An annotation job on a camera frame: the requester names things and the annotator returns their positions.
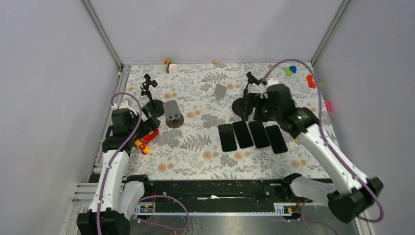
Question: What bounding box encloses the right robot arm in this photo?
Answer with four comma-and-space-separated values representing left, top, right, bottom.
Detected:
238, 84, 384, 223

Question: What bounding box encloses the white phone stand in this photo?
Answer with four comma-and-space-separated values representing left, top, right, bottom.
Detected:
210, 84, 228, 110

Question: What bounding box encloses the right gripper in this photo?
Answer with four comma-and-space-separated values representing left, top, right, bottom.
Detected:
237, 93, 280, 122

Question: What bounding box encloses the purple-edged black phone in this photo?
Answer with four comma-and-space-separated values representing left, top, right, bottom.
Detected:
248, 121, 270, 149

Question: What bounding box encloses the blue heart block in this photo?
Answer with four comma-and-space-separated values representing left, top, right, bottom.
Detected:
289, 66, 297, 73

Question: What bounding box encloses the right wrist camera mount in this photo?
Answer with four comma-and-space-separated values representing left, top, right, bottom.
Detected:
265, 77, 279, 88

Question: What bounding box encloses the black tripod stand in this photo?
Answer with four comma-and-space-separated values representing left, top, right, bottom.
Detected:
140, 73, 164, 118
231, 71, 264, 118

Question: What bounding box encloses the colourful block stack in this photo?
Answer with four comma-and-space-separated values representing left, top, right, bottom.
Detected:
164, 58, 179, 73

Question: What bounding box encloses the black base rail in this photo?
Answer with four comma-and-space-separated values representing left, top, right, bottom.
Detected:
72, 178, 366, 216

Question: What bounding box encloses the wooden-base grey phone stand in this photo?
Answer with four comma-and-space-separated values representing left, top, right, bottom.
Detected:
163, 100, 184, 129

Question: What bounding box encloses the red yellow toy truck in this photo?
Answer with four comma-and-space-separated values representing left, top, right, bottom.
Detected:
134, 129, 159, 155

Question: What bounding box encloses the red arch block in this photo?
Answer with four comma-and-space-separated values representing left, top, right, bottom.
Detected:
306, 74, 317, 89

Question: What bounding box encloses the pink brick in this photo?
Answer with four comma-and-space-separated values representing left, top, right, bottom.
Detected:
324, 101, 333, 113

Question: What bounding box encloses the floral patterned mat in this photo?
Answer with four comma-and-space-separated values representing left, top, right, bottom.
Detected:
125, 63, 328, 180

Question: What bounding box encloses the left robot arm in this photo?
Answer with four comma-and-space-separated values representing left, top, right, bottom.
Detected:
76, 107, 161, 235

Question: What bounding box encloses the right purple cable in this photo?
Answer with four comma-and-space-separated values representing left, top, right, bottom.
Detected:
264, 58, 385, 223

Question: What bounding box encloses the green cylinder block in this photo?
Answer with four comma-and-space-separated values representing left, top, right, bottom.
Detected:
284, 68, 293, 76

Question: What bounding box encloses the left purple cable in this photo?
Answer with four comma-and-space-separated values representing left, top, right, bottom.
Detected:
95, 92, 143, 235

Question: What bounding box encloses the purple cable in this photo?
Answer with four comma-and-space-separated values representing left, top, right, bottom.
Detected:
264, 58, 385, 223
95, 92, 143, 235

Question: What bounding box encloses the teal phone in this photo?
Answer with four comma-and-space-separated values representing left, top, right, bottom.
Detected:
265, 125, 288, 154

